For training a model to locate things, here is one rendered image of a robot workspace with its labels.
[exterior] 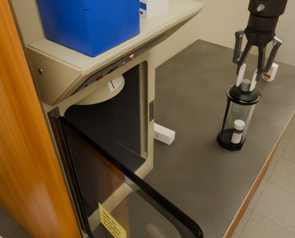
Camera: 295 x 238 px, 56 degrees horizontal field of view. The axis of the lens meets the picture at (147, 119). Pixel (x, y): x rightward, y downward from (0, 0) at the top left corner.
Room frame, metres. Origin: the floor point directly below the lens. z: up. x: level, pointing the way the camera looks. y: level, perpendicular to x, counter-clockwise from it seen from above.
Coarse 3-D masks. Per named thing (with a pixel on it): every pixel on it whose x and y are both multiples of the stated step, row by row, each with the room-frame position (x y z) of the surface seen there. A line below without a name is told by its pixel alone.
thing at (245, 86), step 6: (240, 84) 0.78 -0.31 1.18; (246, 84) 0.74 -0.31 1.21; (234, 90) 0.74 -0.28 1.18; (240, 90) 0.74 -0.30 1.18; (246, 90) 0.74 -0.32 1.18; (252, 90) 0.74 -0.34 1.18; (234, 96) 0.72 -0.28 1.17; (240, 96) 0.71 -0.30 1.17; (246, 96) 0.71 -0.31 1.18; (252, 96) 0.71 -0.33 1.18
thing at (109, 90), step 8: (112, 80) 0.53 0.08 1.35; (120, 80) 0.55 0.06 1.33; (104, 88) 0.51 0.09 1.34; (112, 88) 0.52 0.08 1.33; (120, 88) 0.54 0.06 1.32; (88, 96) 0.49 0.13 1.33; (96, 96) 0.49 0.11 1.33; (104, 96) 0.50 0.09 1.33; (112, 96) 0.51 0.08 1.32; (80, 104) 0.48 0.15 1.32; (88, 104) 0.48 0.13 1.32
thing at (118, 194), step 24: (72, 144) 0.33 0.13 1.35; (96, 144) 0.29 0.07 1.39; (72, 168) 0.34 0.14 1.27; (96, 168) 0.28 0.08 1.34; (120, 168) 0.24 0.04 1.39; (96, 192) 0.29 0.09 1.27; (120, 192) 0.24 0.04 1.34; (144, 192) 0.20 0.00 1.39; (96, 216) 0.30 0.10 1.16; (120, 216) 0.24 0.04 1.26; (144, 216) 0.20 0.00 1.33; (168, 216) 0.18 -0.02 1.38
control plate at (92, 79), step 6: (162, 36) 0.49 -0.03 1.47; (150, 42) 0.45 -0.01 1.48; (120, 60) 0.39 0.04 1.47; (126, 60) 0.45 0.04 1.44; (108, 66) 0.36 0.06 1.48; (114, 66) 0.40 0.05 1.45; (120, 66) 0.46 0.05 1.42; (102, 72) 0.38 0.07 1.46; (90, 78) 0.35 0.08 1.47; (96, 78) 0.39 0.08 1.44; (84, 84) 0.36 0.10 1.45; (90, 84) 0.40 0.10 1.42; (78, 90) 0.37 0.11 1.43
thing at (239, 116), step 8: (232, 96) 0.73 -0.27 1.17; (232, 104) 0.72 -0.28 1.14; (240, 104) 0.70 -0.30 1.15; (232, 112) 0.72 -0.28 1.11; (240, 112) 0.70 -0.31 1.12; (248, 112) 0.71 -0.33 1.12; (232, 120) 0.71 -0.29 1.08; (240, 120) 0.70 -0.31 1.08; (248, 120) 0.71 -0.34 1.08; (224, 128) 0.73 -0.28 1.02; (232, 128) 0.71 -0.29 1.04; (240, 128) 0.70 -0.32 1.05; (224, 136) 0.72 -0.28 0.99; (232, 136) 0.71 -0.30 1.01; (240, 136) 0.70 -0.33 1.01
